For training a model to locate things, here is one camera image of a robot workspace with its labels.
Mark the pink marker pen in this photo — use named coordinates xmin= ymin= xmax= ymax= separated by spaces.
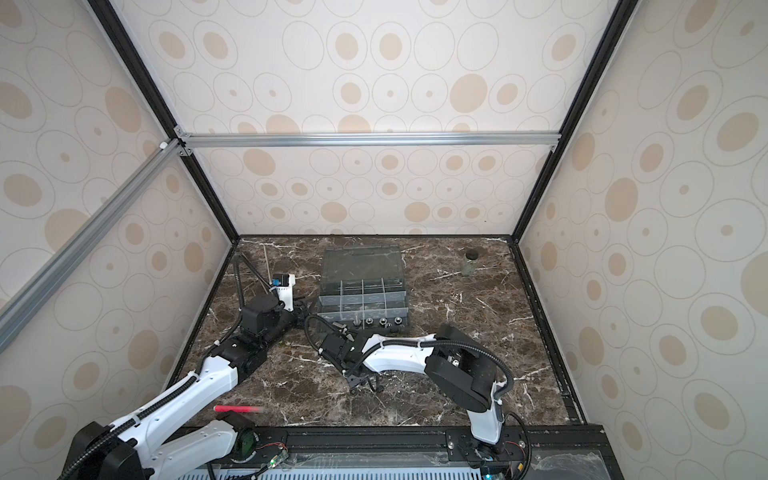
xmin=213 ymin=405 xmax=265 ymax=414

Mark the black base frame rail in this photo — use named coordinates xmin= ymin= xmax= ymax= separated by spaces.
xmin=107 ymin=425 xmax=625 ymax=480

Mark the small glass jar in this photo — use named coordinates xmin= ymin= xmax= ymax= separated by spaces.
xmin=461 ymin=248 xmax=479 ymax=277

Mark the clear plastic organizer box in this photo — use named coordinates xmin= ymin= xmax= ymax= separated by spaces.
xmin=317 ymin=245 xmax=410 ymax=335

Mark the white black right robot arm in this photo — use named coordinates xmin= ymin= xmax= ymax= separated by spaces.
xmin=304 ymin=314 xmax=514 ymax=445

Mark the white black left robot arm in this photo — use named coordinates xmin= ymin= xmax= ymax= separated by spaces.
xmin=60 ymin=254 xmax=307 ymax=479

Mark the horizontal aluminium rail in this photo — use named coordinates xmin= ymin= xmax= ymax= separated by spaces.
xmin=181 ymin=131 xmax=561 ymax=148

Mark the diagonal aluminium rail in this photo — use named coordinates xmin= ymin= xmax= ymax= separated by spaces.
xmin=1 ymin=139 xmax=182 ymax=350

